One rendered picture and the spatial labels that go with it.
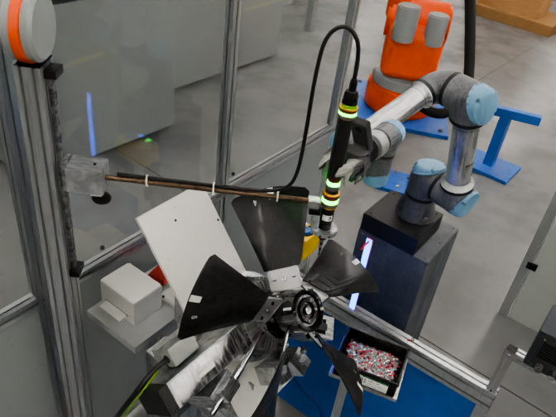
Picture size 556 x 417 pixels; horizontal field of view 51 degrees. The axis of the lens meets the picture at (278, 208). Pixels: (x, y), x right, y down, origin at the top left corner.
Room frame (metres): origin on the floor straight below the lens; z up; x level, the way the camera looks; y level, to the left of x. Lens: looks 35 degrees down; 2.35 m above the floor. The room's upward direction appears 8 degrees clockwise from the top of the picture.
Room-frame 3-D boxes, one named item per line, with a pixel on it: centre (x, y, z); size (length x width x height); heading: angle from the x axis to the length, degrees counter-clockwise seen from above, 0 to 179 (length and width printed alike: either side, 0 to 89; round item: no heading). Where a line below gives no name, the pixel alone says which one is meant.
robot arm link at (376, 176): (1.48, -0.26, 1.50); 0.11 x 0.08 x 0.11; 42
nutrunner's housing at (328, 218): (1.24, -0.13, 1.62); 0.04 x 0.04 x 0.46
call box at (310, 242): (1.70, -0.07, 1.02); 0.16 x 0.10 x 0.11; 57
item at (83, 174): (1.21, 0.50, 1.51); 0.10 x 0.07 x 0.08; 92
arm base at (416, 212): (1.89, -0.53, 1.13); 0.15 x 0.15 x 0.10
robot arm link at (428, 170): (1.88, -0.54, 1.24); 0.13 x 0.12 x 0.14; 42
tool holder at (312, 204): (1.24, -0.12, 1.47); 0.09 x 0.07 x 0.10; 92
